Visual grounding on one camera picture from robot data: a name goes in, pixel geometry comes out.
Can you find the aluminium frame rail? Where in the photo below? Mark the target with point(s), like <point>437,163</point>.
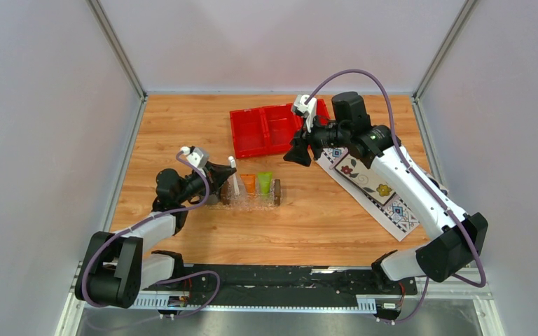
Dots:
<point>386,310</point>

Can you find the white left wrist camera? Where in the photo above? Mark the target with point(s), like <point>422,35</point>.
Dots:
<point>195,156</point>

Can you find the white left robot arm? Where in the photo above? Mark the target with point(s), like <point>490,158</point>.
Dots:
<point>114,269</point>

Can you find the floral square plate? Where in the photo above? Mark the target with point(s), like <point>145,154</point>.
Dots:
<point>364,179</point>

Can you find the red three-compartment bin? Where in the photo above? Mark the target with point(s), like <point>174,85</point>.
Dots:
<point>264,130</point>

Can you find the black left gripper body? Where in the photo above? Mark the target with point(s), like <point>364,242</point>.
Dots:
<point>195,184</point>

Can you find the green toothpaste tube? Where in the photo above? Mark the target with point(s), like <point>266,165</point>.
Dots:
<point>265,180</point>

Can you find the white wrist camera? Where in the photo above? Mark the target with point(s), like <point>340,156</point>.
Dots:
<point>195,156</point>
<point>305,106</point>

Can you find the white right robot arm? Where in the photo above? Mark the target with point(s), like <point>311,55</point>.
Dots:
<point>456,236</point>

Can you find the white toothbrush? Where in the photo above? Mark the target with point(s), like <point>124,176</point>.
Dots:
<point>236,188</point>

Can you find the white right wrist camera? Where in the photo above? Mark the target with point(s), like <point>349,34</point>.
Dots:
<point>305,106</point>

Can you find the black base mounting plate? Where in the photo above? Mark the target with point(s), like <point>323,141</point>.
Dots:
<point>280,287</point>

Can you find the clear textured acrylic tray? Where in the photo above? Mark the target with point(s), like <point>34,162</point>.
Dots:
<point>247,202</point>

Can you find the orange toothpaste tube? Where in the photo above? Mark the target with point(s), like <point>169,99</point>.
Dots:
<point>249,183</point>

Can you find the dark grey mug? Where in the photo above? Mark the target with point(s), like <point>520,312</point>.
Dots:
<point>213,198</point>

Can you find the patterned white cloth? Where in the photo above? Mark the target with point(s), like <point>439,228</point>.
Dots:
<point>395,217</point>

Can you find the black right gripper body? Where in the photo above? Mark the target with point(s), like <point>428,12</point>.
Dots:
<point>326,136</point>

